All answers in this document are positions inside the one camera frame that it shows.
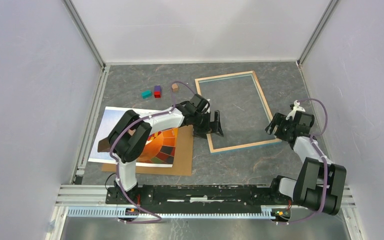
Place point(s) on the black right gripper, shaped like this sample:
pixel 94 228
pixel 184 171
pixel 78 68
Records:
pixel 279 119

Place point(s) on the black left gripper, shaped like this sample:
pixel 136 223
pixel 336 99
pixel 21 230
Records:
pixel 213 127

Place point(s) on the wooden picture frame teal edge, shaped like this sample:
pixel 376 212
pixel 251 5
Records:
pixel 265 109

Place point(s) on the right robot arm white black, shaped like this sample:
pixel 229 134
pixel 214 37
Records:
pixel 320 182

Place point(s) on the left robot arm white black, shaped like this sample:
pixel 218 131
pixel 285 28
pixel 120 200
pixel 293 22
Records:
pixel 128 138

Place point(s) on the brown cardboard backing board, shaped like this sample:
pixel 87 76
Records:
pixel 168 152

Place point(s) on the natural wooden cube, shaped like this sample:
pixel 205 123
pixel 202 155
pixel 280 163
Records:
pixel 174 87

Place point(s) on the red wooden block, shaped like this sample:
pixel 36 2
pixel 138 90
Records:
pixel 157 94

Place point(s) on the teal wooden block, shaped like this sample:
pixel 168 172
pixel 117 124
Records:
pixel 146 94

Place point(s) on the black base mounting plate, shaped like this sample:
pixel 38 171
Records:
pixel 200 199

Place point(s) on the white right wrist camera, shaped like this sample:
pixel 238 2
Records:
pixel 295 108

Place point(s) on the aluminium rail base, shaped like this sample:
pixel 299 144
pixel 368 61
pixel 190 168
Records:
pixel 90 201

